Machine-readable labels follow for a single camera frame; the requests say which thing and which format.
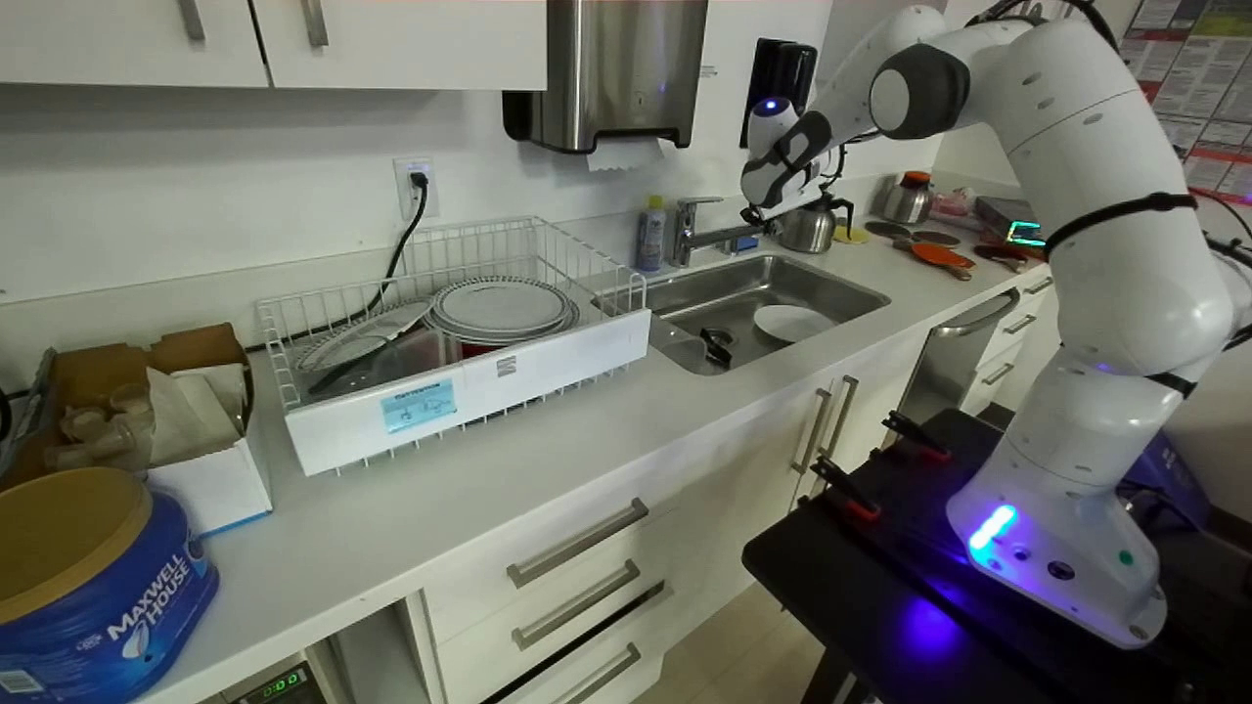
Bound black power cable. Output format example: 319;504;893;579
307;169;433;344

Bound stainless paper towel dispenser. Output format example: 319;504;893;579
503;0;715;160

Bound blue Maxwell House coffee can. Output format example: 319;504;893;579
0;460;225;704

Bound teal glowing device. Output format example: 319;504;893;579
1003;216;1049;257

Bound red black clamp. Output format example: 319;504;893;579
806;452;887;527
882;405;960;471

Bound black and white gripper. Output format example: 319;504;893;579
736;89;857;236

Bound metal canister with red lid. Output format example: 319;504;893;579
887;169;940;232

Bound white paper box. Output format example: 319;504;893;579
145;434;278;540

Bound white upper cabinet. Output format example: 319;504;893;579
0;0;551;95

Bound black wall soap dispenser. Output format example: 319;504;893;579
736;34;822;149

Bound white wire dish rack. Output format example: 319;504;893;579
255;211;659;476

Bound stainless dishwasher front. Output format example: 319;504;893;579
896;285;1024;431

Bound dish soap bottle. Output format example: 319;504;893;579
633;192;672;276

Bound black utensil in sink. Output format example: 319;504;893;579
693;323;740;370

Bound metal kettle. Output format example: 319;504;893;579
771;197;852;257

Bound white wall power outlet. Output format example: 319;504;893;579
392;156;445;222

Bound white plate in sink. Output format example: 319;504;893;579
750;300;842;348

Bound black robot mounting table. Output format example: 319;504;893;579
740;403;1252;704

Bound wall poster with text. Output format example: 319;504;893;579
1123;0;1252;203

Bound brown cardboard box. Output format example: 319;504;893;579
36;319;257;480

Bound white drawer base cabinet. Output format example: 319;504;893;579
307;257;1067;704

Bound dark metal pan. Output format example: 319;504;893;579
300;305;458;403

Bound stainless steel sink basin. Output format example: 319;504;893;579
646;250;896;379

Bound orange handled pliers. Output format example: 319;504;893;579
896;236;977;282

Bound round grey-rimmed plate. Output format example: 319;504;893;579
426;275;582;351

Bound chrome sink faucet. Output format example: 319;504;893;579
663;197;763;268

